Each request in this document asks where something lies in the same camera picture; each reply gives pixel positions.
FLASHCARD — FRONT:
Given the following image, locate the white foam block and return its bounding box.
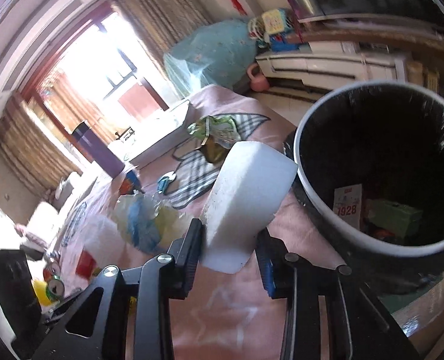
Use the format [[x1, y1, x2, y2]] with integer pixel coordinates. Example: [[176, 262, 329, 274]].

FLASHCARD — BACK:
[[200, 141, 297, 274]]

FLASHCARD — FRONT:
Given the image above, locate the white TV cabinet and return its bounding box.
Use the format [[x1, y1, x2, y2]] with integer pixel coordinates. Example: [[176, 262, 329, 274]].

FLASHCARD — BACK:
[[255, 40, 444, 95]]

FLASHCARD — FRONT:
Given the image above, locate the green snack bag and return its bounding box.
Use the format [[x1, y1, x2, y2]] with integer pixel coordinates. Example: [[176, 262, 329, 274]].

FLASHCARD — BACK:
[[187, 115, 242, 164]]

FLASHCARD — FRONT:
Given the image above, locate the crushed red can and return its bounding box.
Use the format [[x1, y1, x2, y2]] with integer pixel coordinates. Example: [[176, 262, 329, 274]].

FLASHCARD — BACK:
[[43, 258, 61, 282]]

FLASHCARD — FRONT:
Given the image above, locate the pink kettlebell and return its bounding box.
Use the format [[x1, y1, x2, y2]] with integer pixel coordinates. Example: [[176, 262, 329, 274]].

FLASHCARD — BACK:
[[246, 63, 270, 93]]

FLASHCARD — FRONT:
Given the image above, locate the stack of children's books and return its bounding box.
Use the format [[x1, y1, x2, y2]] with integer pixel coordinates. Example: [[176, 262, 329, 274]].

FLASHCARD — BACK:
[[108, 100, 196, 168]]

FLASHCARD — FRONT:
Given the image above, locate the beige sofa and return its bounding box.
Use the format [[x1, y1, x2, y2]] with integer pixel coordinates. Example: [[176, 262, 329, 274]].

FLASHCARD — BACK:
[[15, 171, 99, 252]]

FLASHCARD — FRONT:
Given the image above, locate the green drink carton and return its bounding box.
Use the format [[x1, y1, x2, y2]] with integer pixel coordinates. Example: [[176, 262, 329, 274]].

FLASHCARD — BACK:
[[363, 199, 423, 242]]

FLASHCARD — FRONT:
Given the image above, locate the crushed green can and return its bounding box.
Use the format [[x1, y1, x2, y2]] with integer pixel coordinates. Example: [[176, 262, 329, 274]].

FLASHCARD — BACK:
[[46, 275, 65, 302]]

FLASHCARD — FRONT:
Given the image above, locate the toy phone play set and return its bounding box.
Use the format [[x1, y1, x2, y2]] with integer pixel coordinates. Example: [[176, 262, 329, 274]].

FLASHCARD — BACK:
[[247, 8, 300, 52]]

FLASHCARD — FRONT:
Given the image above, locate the curtain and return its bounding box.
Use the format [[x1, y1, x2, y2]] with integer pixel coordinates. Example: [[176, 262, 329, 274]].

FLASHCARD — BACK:
[[108, 0, 213, 69], [0, 92, 83, 197]]

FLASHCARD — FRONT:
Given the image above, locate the right curtain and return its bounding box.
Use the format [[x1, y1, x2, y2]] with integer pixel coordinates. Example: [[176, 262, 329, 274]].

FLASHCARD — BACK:
[[108, 0, 213, 69]]

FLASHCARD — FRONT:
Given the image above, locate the red cardboard box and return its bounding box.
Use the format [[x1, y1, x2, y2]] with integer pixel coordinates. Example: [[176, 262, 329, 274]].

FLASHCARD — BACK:
[[76, 250, 97, 281]]

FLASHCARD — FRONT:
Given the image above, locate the purple thermos bottle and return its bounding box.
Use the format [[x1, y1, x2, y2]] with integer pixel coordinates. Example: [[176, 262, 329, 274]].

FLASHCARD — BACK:
[[71, 121, 124, 179]]

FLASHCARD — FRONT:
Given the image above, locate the left curtain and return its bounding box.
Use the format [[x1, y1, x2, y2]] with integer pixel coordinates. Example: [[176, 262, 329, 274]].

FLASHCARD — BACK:
[[0, 92, 83, 197]]

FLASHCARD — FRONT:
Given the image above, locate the black trash bin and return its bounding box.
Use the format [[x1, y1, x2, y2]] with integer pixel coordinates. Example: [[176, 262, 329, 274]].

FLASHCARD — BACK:
[[284, 80, 444, 294]]

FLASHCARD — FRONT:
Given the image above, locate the furniture under teal cover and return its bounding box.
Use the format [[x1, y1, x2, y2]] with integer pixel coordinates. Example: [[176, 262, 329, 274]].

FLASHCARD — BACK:
[[163, 19, 257, 98]]

